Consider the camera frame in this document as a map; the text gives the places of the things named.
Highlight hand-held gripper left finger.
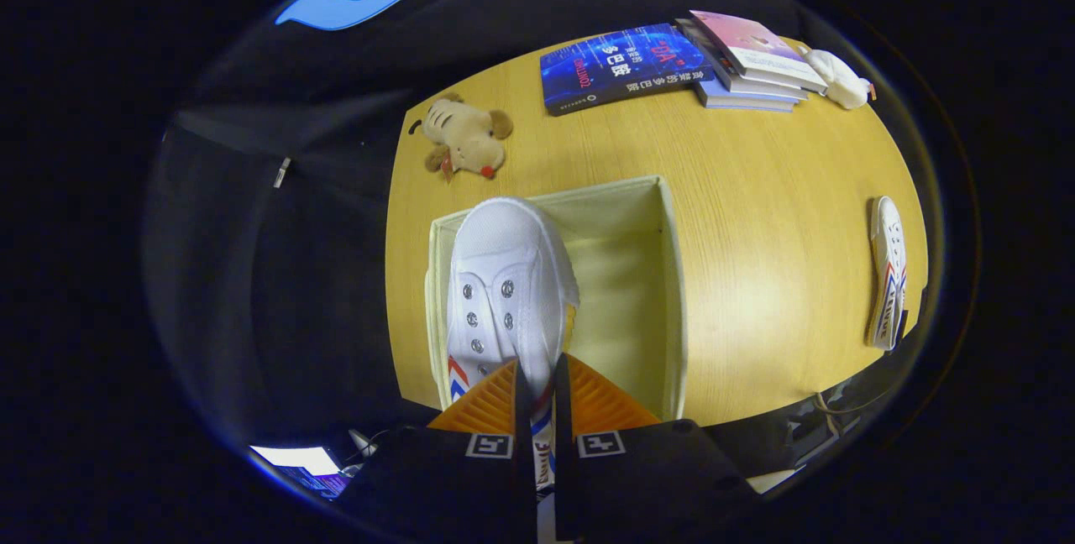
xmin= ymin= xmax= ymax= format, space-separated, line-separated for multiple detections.
xmin=336 ymin=359 xmax=538 ymax=544

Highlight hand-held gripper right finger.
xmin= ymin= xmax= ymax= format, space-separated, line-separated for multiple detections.
xmin=553 ymin=353 xmax=761 ymax=544

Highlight beige fabric storage box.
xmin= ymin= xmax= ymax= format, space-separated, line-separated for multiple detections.
xmin=424 ymin=175 xmax=690 ymax=423

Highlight white canvas shoe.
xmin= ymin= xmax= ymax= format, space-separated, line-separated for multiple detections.
xmin=443 ymin=196 xmax=582 ymax=544
xmin=865 ymin=196 xmax=910 ymax=352

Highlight laptop computer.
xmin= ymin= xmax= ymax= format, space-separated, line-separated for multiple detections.
xmin=250 ymin=445 xmax=347 ymax=500

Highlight tan plush dog toy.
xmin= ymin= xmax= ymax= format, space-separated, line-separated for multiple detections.
xmin=409 ymin=92 xmax=515 ymax=184

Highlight light blue book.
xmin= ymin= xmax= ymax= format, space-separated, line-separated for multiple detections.
xmin=695 ymin=78 xmax=797 ymax=113

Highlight blue cover book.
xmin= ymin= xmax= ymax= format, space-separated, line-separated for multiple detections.
xmin=539 ymin=23 xmax=715 ymax=117

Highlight dark cover book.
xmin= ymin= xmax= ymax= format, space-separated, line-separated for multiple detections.
xmin=674 ymin=18 xmax=809 ymax=100

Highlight pink cover book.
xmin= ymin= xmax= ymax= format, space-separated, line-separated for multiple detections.
xmin=689 ymin=10 xmax=830 ymax=94

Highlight white plush toy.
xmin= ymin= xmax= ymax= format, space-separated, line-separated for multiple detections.
xmin=802 ymin=49 xmax=876 ymax=111

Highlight tangled cables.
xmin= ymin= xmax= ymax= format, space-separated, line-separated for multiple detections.
xmin=810 ymin=389 xmax=895 ymax=444

